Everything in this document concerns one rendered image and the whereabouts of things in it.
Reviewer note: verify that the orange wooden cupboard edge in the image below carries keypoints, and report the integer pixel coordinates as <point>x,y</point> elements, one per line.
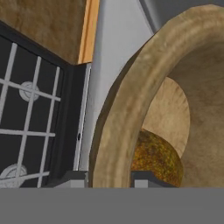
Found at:
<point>89,30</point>

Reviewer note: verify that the black hob with grey grates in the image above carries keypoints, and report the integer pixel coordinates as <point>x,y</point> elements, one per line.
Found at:
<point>32,116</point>

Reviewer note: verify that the green-brown avocado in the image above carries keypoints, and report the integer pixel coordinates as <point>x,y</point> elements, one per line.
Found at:
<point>157,159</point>

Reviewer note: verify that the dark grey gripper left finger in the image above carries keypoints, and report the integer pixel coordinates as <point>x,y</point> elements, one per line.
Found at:
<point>76,179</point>

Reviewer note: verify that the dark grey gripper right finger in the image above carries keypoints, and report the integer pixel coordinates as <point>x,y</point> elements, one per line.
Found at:
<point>144,178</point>

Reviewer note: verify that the tan wooden bowl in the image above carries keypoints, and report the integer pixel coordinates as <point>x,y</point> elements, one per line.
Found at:
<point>137,93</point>

